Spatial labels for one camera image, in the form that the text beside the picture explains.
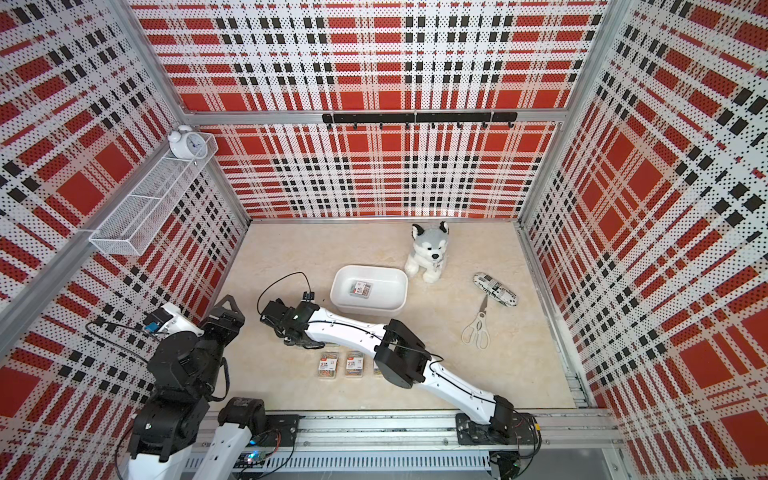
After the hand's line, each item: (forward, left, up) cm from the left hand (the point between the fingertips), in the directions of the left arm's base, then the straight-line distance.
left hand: (233, 305), depth 68 cm
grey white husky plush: (+24, -47, -11) cm, 54 cm away
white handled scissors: (+6, -62, -26) cm, 68 cm away
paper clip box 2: (-5, -18, -24) cm, 30 cm away
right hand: (+3, -10, -24) cm, 26 cm away
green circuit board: (-27, -3, -25) cm, 37 cm away
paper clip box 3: (+19, -25, -24) cm, 40 cm away
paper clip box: (-6, -25, -25) cm, 36 cm away
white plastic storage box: (+17, -34, -25) cm, 46 cm away
